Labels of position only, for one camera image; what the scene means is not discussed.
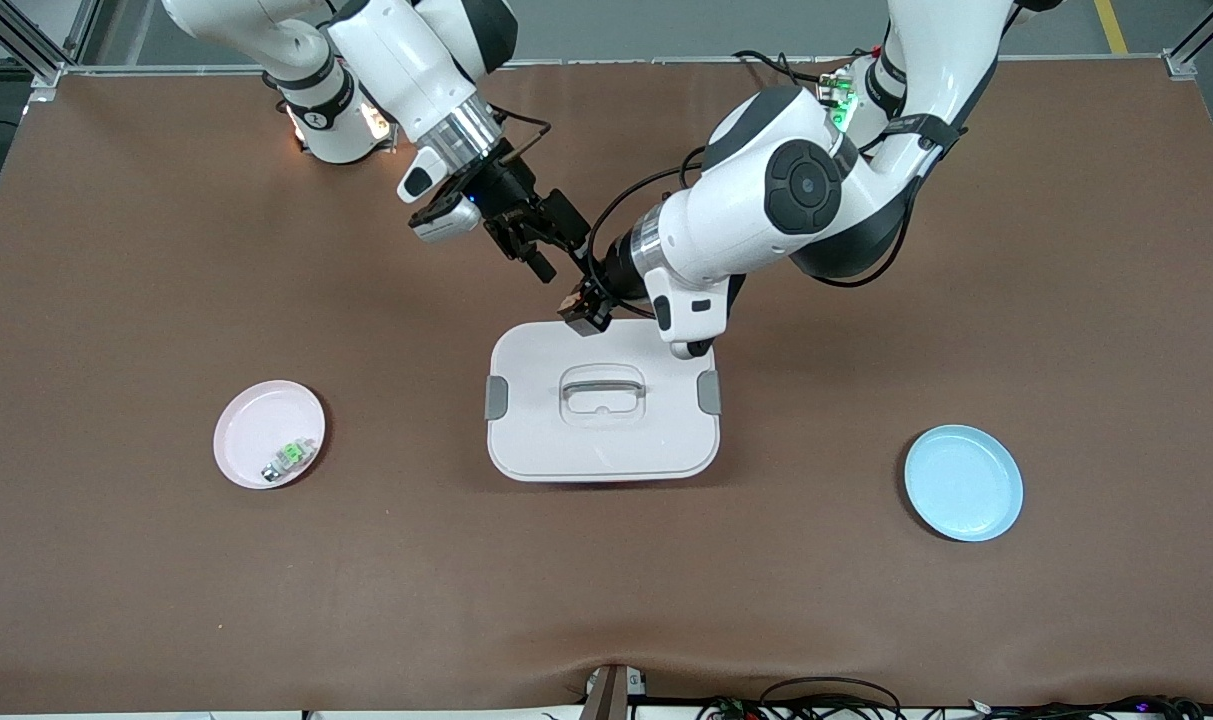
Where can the brown table mat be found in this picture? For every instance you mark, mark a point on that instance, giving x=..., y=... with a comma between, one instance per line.
x=606, y=580

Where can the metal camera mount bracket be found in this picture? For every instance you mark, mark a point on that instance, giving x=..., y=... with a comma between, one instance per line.
x=606, y=700

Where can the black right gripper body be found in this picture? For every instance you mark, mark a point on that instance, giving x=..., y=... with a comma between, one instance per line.
x=503, y=186

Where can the metal table edge rail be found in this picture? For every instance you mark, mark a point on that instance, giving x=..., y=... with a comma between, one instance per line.
x=606, y=62

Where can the pink round plate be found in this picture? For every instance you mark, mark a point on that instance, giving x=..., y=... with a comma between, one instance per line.
x=256, y=405

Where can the green and clear switch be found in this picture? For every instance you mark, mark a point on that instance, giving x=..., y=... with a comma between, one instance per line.
x=288, y=458

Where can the gray box latch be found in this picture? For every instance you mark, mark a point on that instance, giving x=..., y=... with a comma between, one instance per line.
x=496, y=398
x=709, y=392

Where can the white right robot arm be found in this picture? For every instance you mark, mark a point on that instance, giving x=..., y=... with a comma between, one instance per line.
x=406, y=60

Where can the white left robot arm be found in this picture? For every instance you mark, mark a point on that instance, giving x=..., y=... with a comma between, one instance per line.
x=766, y=210

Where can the light blue round plate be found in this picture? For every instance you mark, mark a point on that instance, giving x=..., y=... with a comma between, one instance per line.
x=966, y=485

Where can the aluminium frame profile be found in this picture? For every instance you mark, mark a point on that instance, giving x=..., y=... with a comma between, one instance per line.
x=1181, y=62
x=26, y=45

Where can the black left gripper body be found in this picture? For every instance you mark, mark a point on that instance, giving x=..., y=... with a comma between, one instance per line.
x=615, y=273

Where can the white lidded storage box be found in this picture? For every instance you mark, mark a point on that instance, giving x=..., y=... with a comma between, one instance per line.
x=606, y=445

